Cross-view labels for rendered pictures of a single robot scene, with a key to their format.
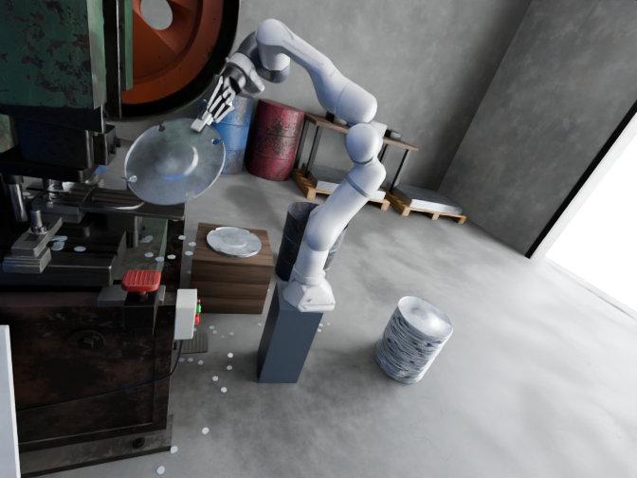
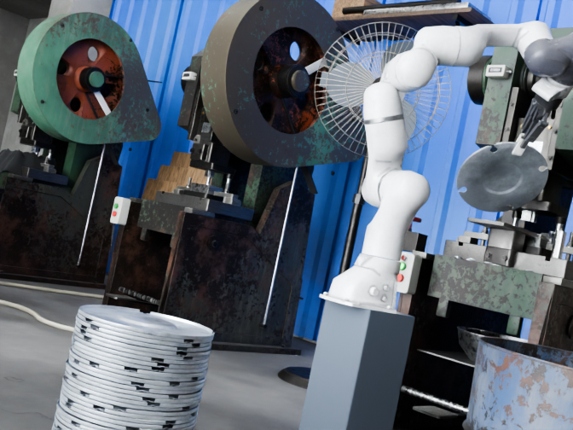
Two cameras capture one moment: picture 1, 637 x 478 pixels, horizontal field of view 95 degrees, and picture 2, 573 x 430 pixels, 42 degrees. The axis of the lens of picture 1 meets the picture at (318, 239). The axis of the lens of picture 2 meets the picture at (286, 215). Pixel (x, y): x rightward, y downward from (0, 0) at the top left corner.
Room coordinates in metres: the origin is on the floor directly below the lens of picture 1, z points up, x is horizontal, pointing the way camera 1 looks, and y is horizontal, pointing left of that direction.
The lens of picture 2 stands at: (2.88, -0.94, 0.58)
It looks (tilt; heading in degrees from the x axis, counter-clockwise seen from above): 2 degrees up; 161
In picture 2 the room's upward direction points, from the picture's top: 12 degrees clockwise
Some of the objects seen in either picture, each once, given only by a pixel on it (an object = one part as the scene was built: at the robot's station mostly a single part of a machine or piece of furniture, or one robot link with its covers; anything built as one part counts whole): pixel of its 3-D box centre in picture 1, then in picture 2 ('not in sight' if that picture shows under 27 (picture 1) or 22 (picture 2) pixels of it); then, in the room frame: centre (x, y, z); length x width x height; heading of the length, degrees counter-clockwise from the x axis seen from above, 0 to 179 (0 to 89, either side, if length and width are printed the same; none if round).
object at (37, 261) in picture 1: (36, 231); (482, 233); (0.51, 0.62, 0.76); 0.17 x 0.06 x 0.10; 27
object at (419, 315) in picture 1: (425, 315); (147, 321); (1.27, -0.65, 0.35); 0.29 x 0.29 x 0.01
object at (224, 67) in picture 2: not in sight; (263, 182); (-1.04, 0.22, 0.87); 1.53 x 0.99 x 1.74; 115
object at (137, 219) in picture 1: (138, 220); (500, 244); (0.74, 0.54, 0.72); 0.25 x 0.14 x 0.14; 117
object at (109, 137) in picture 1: (73, 95); (535, 159); (0.68, 0.66, 1.04); 0.17 x 0.15 x 0.30; 117
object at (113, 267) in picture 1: (67, 227); (521, 263); (0.66, 0.69, 0.68); 0.45 x 0.30 x 0.06; 27
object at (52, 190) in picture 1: (66, 201); (524, 239); (0.67, 0.69, 0.76); 0.15 x 0.09 x 0.05; 27
